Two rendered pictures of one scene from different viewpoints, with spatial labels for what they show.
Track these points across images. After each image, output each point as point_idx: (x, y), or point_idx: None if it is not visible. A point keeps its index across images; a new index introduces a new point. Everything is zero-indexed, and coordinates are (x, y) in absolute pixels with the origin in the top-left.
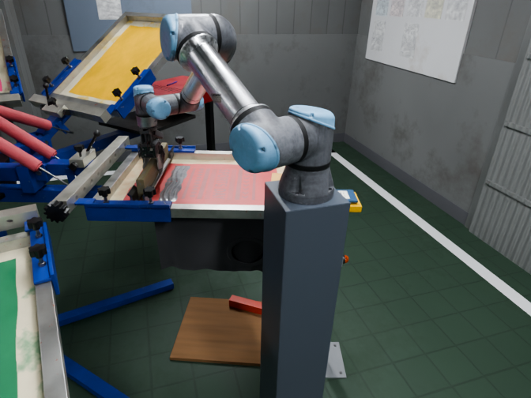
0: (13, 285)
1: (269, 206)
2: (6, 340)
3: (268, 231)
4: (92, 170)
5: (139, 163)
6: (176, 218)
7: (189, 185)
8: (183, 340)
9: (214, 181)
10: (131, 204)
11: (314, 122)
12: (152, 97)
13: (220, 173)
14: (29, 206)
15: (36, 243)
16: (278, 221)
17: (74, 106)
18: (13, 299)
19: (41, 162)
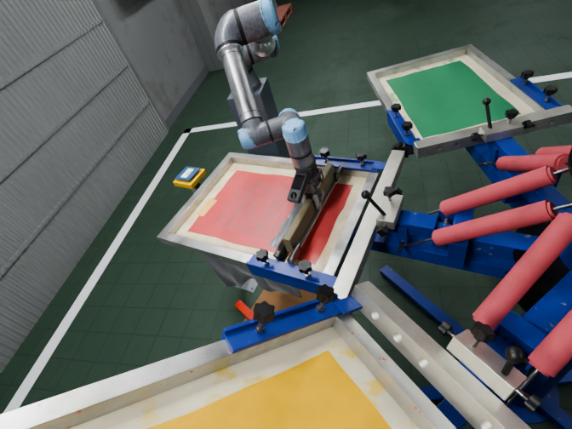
0: (414, 122)
1: (265, 98)
2: (403, 100)
3: (270, 114)
4: (375, 192)
5: (326, 263)
6: None
7: (286, 206)
8: None
9: (260, 209)
10: (341, 157)
11: None
12: (290, 112)
13: (247, 223)
14: (421, 145)
15: (397, 107)
16: (268, 92)
17: (431, 347)
18: (410, 115)
19: (440, 205)
